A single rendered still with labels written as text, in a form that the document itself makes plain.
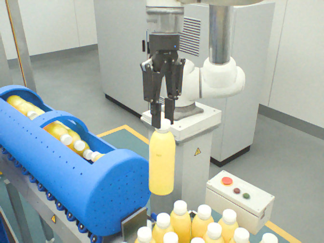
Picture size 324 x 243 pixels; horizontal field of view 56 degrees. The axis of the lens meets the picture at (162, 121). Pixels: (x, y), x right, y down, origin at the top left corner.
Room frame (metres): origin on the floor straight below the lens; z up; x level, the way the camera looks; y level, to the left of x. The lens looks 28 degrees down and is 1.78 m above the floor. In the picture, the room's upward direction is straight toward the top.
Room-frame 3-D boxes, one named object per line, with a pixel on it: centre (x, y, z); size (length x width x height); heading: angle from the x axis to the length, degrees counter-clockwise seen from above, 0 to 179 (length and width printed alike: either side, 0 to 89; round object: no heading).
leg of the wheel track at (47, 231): (1.51, 0.79, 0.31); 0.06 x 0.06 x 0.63; 45
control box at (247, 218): (0.79, -0.26, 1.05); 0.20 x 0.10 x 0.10; 45
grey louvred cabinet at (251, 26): (3.32, -0.04, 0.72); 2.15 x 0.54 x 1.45; 40
